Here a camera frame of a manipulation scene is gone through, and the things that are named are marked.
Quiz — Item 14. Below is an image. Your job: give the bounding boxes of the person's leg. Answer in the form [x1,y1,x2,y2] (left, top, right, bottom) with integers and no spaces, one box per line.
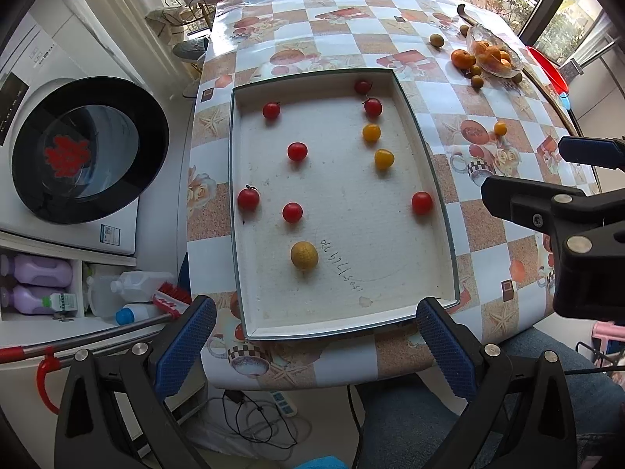
[354,374,470,469]
[498,327,625,469]

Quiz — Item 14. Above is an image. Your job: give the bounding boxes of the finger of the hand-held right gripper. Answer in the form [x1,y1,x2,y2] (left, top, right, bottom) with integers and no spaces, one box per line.
[558,136,625,171]
[480,175,625,255]

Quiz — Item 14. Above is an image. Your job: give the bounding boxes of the pink plastic stool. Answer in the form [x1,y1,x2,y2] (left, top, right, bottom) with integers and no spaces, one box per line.
[593,321,625,343]

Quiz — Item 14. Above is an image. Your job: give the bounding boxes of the black cable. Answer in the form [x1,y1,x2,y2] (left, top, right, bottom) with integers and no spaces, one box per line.
[222,388,298,450]

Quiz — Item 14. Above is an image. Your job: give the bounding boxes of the blue cloth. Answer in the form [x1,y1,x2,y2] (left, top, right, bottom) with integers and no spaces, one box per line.
[293,455,350,469]

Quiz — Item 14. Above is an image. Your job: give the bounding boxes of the white cabinet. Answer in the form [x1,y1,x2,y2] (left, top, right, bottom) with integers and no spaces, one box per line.
[579,49,625,138]

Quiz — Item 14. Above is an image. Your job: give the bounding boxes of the person's right leg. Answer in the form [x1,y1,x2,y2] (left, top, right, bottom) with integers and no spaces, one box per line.
[498,327,625,469]

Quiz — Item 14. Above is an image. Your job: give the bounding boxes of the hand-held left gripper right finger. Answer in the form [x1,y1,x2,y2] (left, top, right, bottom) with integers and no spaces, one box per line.
[415,297,579,469]

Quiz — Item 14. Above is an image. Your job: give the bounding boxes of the white tray with grey rim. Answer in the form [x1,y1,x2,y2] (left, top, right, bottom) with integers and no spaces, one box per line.
[229,67,462,343]

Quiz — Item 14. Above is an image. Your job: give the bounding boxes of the checkered printed tablecloth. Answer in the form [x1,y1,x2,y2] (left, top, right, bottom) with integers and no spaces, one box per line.
[186,0,601,392]

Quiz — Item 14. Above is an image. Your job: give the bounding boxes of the translucent plastic jug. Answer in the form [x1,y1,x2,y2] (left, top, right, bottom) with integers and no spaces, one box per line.
[88,276,123,318]

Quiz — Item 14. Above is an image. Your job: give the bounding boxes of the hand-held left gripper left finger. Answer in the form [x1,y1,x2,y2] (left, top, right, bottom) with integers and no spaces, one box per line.
[54,294,218,469]

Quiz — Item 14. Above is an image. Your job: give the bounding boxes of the white and green carton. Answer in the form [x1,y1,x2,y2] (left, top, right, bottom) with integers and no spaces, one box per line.
[49,292,80,313]

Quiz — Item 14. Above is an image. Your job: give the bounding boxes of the clear glass bowl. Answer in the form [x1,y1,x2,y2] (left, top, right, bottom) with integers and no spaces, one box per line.
[466,24,525,78]

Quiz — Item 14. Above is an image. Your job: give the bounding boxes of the white plastic jug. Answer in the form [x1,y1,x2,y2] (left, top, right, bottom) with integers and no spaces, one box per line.
[110,271,174,304]

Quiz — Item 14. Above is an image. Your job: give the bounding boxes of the red plastic basin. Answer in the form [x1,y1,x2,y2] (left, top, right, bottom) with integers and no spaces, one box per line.
[526,45,571,96]

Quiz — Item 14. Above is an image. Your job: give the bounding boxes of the pile of small mandarins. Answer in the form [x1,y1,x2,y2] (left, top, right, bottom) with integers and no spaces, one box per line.
[471,40,513,72]

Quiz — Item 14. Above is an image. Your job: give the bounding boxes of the tan cloth bag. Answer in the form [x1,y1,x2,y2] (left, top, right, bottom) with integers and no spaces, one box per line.
[146,5,216,40]

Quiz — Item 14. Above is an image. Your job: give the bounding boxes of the white bottle with blue cap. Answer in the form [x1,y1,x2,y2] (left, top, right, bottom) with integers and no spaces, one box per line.
[116,304,164,326]

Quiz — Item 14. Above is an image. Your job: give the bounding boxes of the person's left leg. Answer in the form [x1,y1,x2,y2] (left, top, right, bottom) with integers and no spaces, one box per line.
[354,374,470,469]

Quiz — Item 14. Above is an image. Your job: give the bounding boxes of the purple detergent bottle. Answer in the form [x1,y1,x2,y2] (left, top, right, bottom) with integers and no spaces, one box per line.
[0,254,74,289]
[0,286,57,316]

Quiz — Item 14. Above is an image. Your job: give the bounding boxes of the white power strip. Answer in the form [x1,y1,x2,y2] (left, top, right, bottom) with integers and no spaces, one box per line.
[271,390,298,418]

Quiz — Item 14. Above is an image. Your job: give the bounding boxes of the white washing machine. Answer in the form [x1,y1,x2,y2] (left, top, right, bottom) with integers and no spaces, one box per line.
[0,0,171,257]

